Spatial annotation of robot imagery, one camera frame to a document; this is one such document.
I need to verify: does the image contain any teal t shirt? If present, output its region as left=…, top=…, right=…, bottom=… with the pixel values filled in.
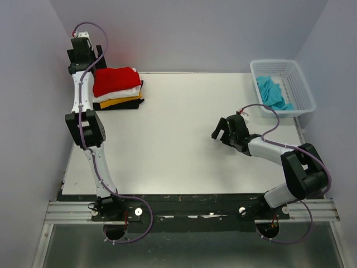
left=256, top=76, right=294, bottom=111

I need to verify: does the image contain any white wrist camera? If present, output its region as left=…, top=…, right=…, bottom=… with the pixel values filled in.
left=77, top=31, right=90, bottom=40
left=240, top=112, right=250, bottom=125

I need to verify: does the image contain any red t shirt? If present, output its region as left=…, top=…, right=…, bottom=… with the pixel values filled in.
left=93, top=67, right=142, bottom=97

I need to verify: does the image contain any folded black t shirt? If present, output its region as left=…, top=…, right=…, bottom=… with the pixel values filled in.
left=93, top=80, right=144, bottom=111

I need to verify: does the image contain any aluminium mounting rail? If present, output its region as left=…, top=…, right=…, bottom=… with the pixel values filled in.
left=45, top=199, right=340, bottom=224

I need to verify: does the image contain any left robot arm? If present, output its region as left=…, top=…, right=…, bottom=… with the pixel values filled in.
left=65, top=33, right=117, bottom=200

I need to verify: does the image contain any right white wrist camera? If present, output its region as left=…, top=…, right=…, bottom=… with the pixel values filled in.
left=240, top=112, right=250, bottom=125

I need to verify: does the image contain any white plastic basket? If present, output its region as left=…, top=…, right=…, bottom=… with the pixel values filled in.
left=250, top=59, right=316, bottom=118

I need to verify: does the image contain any folded yellow t shirt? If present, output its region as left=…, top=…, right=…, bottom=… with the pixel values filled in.
left=100, top=90, right=142, bottom=109

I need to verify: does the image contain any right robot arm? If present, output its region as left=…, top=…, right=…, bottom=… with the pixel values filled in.
left=211, top=113, right=330, bottom=219

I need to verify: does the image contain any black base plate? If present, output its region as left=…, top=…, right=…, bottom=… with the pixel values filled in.
left=89, top=193, right=289, bottom=233

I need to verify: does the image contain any folded white t shirt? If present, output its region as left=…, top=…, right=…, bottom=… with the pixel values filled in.
left=91, top=66, right=142, bottom=103

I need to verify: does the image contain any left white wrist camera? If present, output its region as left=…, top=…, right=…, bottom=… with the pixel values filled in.
left=77, top=31, right=90, bottom=40

